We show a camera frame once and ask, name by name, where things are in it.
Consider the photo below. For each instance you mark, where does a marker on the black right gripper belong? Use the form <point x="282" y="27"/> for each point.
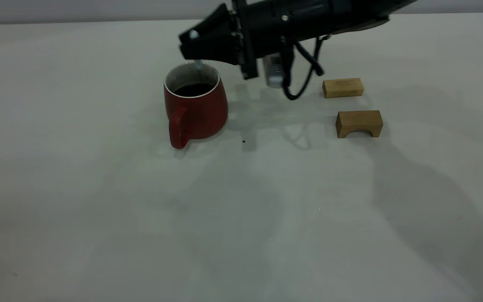
<point x="275" y="25"/>

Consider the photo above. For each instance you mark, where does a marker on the red ceramic mug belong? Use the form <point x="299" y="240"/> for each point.
<point x="203" y="115"/>

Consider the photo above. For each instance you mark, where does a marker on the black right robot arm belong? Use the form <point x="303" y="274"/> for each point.
<point x="363" y="12"/>

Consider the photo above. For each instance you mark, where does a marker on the dark coffee liquid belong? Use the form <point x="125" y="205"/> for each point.
<point x="193" y="90"/>

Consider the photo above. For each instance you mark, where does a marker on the rectangular wooden block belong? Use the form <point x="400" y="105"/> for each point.
<point x="342" y="88"/>

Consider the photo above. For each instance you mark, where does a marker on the arched wooden block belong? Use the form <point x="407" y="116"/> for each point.
<point x="359" y="119"/>

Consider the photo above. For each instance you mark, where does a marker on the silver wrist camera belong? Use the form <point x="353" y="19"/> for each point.
<point x="273" y="71"/>

